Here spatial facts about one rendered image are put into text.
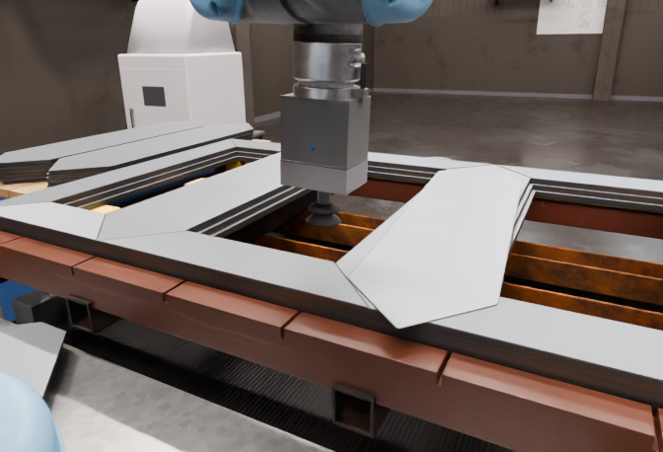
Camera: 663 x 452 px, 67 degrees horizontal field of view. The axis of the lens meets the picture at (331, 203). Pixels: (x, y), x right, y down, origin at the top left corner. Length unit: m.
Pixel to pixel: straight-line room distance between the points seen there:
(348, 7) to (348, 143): 0.20
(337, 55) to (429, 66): 10.91
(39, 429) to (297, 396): 0.65
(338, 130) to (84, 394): 0.50
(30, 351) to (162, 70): 3.27
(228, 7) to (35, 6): 4.60
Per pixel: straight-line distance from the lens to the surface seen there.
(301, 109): 0.55
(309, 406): 0.90
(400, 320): 0.54
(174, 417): 0.71
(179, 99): 3.90
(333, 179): 0.55
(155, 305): 0.71
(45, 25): 5.06
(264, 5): 0.44
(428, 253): 0.70
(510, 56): 11.14
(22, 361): 0.83
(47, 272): 0.87
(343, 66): 0.54
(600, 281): 1.06
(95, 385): 0.81
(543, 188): 1.14
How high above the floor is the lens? 1.13
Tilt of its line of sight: 18 degrees down
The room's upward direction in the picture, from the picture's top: 1 degrees counter-clockwise
